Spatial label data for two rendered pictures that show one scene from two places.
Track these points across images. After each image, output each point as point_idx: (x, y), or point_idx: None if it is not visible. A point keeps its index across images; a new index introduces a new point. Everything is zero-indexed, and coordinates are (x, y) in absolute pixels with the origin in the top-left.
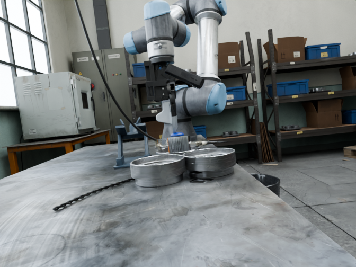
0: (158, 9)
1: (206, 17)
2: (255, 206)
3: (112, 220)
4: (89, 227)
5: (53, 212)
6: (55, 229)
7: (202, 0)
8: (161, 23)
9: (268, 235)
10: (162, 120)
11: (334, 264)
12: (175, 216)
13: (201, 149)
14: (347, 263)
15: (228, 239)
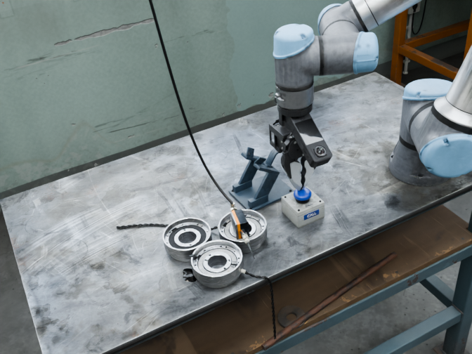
0: (278, 50)
1: None
2: (130, 322)
3: (105, 263)
4: (96, 259)
5: (115, 229)
6: (92, 247)
7: None
8: (280, 69)
9: (90, 335)
10: (284, 171)
11: None
12: (112, 289)
13: (236, 245)
14: None
15: (86, 320)
